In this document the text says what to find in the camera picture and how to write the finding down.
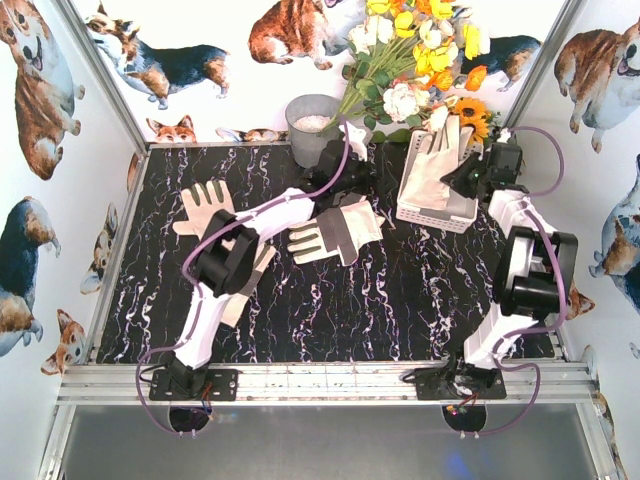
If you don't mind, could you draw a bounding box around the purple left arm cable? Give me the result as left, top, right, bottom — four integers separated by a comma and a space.
134, 118, 351, 438

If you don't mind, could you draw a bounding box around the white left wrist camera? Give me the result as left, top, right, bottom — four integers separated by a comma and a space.
345, 122, 368, 161

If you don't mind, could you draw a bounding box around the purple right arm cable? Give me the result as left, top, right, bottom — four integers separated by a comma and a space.
457, 126, 574, 438

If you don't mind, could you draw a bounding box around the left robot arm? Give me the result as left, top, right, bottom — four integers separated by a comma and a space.
168, 140, 385, 390

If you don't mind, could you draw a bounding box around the grey-strap glove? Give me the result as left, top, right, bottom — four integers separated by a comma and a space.
287, 200, 385, 266
221, 244, 276, 327
399, 115, 473, 210

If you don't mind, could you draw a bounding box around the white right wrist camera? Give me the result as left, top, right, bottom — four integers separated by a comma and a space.
496, 128, 516, 144

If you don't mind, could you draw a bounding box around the grey metal bucket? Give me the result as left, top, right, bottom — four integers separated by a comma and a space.
285, 94, 341, 168

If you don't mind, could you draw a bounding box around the back centre glove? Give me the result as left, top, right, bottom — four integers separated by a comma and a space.
322, 193, 385, 227

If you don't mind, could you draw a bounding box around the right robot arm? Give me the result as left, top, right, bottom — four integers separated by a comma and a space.
442, 143, 578, 393

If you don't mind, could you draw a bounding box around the white glove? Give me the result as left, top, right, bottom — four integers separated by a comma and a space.
172, 180, 235, 239

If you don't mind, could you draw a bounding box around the artificial flower bouquet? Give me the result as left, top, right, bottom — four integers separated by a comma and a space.
327, 1, 501, 144

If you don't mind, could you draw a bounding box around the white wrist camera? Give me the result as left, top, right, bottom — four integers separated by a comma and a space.
496, 128, 516, 144
345, 122, 368, 161

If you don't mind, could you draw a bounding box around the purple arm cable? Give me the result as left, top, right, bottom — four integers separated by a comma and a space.
457, 126, 574, 438
134, 118, 351, 438

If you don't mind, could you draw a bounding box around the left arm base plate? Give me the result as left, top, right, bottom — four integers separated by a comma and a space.
147, 368, 239, 402

